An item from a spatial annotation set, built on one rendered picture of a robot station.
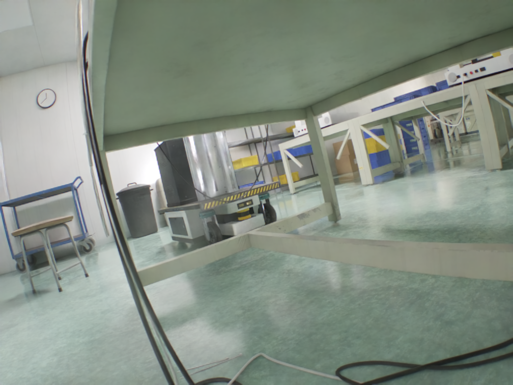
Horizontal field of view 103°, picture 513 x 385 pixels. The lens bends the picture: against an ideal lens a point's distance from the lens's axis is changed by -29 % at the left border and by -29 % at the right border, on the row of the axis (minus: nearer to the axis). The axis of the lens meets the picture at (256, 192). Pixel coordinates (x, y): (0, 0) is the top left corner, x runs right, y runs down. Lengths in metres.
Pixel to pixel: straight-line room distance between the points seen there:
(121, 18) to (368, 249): 0.79
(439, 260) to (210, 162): 1.84
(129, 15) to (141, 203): 3.28
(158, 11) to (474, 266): 0.80
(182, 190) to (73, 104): 2.74
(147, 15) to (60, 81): 4.18
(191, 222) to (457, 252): 1.66
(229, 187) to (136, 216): 1.76
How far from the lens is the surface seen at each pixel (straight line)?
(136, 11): 0.51
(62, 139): 4.35
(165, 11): 0.53
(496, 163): 2.58
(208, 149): 2.23
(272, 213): 2.08
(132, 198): 3.66
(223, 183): 2.24
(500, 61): 2.60
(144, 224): 3.69
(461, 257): 0.70
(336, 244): 0.90
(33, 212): 4.30
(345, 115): 3.65
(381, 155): 5.35
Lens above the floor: 0.41
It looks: 4 degrees down
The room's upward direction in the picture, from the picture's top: 14 degrees counter-clockwise
